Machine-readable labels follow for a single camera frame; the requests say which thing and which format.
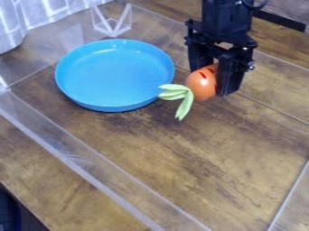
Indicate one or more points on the white grey checked curtain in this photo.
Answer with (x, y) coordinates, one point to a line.
(23, 15)

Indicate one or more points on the dark wooden furniture edge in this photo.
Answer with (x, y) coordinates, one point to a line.
(289, 13)

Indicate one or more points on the clear acrylic enclosure wall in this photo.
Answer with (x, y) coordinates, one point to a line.
(225, 170)

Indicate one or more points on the blue round plastic tray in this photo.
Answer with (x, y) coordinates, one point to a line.
(114, 75)

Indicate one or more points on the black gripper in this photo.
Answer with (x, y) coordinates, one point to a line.
(225, 23)

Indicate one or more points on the orange toy carrot green leaves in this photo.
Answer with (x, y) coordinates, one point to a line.
(199, 88)

